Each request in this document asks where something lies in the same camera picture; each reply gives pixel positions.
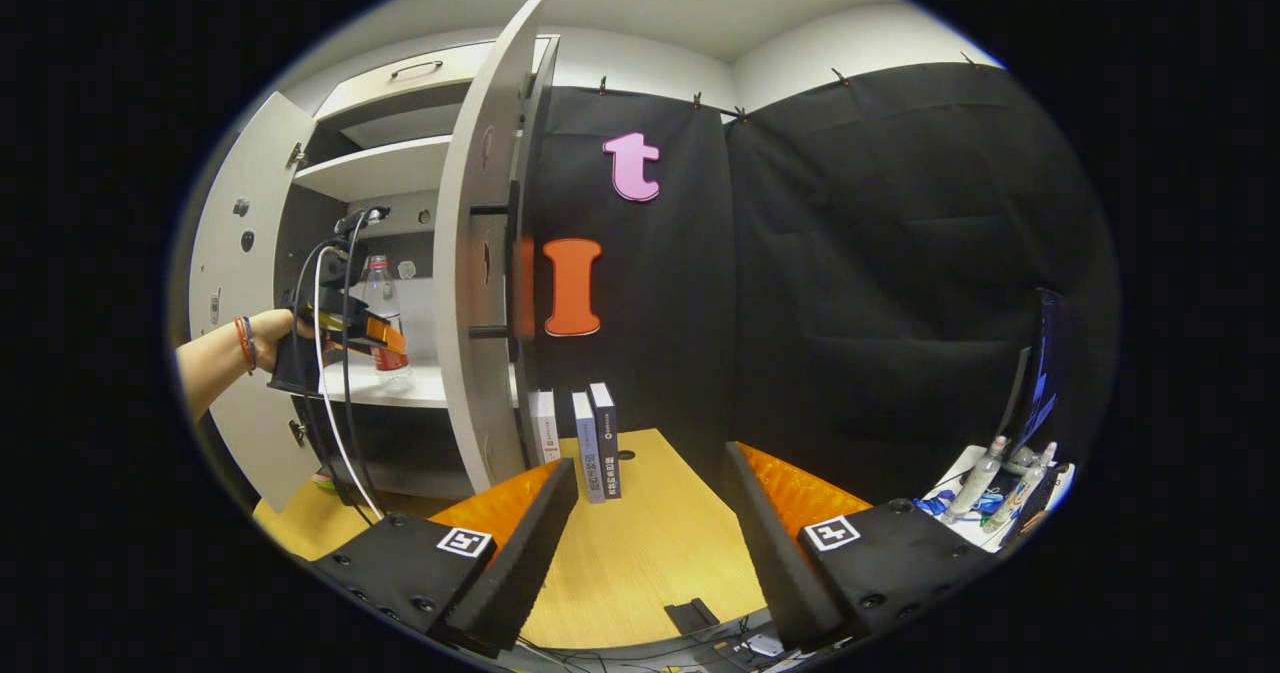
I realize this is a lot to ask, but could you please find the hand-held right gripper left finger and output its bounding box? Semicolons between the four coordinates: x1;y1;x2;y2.
305;458;579;659

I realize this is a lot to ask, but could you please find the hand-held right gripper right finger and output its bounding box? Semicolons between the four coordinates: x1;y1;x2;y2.
722;441;1001;652

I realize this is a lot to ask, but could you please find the clear plastic water bottle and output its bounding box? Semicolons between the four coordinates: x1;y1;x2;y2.
360;255;412;375

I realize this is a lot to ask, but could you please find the white cabinet door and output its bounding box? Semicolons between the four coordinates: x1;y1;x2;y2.
433;0;561;495
188;91;323;514

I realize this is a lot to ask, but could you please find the light blue book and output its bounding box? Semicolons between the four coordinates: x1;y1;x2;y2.
571;390;607;505

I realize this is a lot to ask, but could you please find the white book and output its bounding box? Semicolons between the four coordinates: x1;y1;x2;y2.
529;388;563;467

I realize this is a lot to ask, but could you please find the dark blue book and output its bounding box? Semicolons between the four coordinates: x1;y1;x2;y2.
588;382;623;500

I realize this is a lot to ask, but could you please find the white wooden cabinet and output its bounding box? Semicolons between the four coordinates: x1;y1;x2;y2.
270;38;557;500

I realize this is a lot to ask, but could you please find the blue plastic wrapper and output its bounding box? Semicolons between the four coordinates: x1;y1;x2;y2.
911;489;1002;520

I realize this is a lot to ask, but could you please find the white cabinet drawer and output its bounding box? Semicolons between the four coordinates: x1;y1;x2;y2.
313;36;553;132

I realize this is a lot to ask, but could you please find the black backdrop cloth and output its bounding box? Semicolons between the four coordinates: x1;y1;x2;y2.
520;61;1121;516

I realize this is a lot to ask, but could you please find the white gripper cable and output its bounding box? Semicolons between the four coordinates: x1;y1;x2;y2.
313;246;387;522

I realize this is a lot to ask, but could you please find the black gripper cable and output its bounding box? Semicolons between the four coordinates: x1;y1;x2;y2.
290;206;393;524

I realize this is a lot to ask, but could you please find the small black bracket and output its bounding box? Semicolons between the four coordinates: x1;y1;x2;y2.
664;598;721;637

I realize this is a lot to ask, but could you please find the black cable bundle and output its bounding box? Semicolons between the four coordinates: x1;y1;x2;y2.
515;631;761;672

